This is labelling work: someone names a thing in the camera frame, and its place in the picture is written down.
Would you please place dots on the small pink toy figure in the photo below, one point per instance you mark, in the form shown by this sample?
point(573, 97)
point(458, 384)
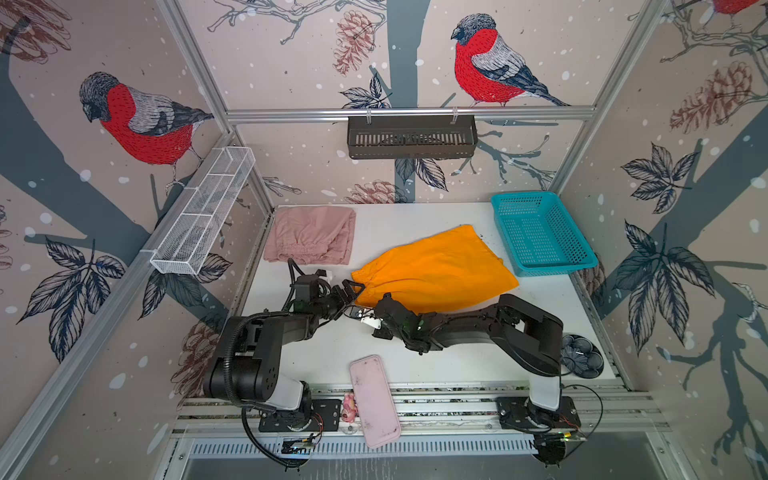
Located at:
point(349, 408)

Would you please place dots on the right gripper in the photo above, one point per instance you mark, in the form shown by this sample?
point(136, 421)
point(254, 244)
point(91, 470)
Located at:
point(382, 331)

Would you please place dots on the white wire mesh shelf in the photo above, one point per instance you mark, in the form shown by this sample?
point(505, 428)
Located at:
point(193, 233)

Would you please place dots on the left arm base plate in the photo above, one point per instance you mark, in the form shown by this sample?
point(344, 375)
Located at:
point(313, 416)

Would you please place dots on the left circuit board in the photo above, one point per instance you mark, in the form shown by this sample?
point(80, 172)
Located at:
point(298, 447)

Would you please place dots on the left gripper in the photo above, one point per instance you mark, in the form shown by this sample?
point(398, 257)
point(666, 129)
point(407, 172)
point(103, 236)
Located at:
point(341, 301)

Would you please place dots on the orange shorts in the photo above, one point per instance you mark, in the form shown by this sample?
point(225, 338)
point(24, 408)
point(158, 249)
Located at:
point(446, 272)

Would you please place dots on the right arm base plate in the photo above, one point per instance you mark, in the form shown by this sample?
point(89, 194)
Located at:
point(520, 414)

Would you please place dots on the black hanging wire basket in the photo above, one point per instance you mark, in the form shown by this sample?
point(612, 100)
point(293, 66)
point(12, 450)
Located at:
point(411, 137)

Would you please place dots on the aluminium frame crossbar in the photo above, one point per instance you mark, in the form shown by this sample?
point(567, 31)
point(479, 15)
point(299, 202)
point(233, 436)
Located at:
point(579, 113)

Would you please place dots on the teal plastic basket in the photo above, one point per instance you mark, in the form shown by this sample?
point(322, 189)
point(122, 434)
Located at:
point(539, 235)

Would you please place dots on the circuit board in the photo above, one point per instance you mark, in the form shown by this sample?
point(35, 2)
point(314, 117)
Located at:
point(563, 437)
point(298, 447)

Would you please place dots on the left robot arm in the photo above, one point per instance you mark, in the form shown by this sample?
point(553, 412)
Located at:
point(244, 369)

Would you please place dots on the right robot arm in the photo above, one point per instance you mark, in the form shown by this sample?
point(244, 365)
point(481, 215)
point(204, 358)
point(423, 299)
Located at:
point(527, 334)

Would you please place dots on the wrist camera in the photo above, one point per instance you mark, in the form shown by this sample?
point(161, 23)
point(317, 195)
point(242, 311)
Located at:
point(371, 320)
point(309, 287)

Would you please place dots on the right circuit board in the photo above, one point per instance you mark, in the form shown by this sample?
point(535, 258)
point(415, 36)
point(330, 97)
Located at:
point(563, 437)

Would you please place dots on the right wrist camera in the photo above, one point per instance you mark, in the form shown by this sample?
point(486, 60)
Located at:
point(371, 320)

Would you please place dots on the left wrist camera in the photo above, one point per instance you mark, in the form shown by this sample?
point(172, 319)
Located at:
point(309, 287)

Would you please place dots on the pink tray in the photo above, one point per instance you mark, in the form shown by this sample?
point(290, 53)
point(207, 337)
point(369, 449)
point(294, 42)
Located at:
point(376, 408)

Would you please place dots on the pink shorts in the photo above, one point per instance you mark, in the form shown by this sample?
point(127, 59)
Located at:
point(312, 235)

